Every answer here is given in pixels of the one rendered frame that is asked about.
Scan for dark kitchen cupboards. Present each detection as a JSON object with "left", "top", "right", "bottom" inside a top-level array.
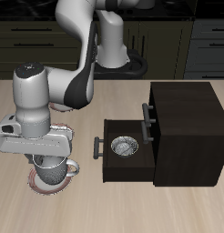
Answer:
[{"left": 0, "top": 0, "right": 197, "bottom": 81}]

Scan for dark wooden cabinet drawer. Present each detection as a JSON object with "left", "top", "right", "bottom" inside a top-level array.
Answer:
[{"left": 92, "top": 118, "right": 158, "bottom": 184}]

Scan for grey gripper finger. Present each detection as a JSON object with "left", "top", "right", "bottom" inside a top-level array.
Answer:
[
  {"left": 24, "top": 153, "right": 36, "bottom": 165},
  {"left": 39, "top": 155, "right": 54, "bottom": 168}
]

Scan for grey kitchen drawer unit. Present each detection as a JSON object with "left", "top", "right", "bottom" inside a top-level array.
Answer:
[{"left": 182, "top": 0, "right": 224, "bottom": 81}]

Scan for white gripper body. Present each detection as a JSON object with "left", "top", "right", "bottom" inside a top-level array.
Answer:
[{"left": 0, "top": 125, "right": 73, "bottom": 157}]

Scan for white plate with red rim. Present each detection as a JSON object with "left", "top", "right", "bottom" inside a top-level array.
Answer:
[
  {"left": 27, "top": 165, "right": 73, "bottom": 196},
  {"left": 47, "top": 101, "right": 76, "bottom": 114},
  {"left": 49, "top": 122, "right": 76, "bottom": 144}
]

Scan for small grey fluted bowl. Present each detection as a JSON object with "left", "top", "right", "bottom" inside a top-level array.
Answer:
[{"left": 110, "top": 135, "right": 139, "bottom": 159}]

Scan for white porcelain mug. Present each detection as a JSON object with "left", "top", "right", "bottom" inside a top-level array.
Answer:
[{"left": 32, "top": 154, "right": 80, "bottom": 187}]

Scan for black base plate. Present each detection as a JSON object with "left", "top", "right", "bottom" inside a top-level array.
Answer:
[{"left": 93, "top": 49, "right": 148, "bottom": 77}]

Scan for dark wooden cabinet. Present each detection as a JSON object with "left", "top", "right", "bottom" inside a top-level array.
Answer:
[{"left": 141, "top": 80, "right": 224, "bottom": 187}]

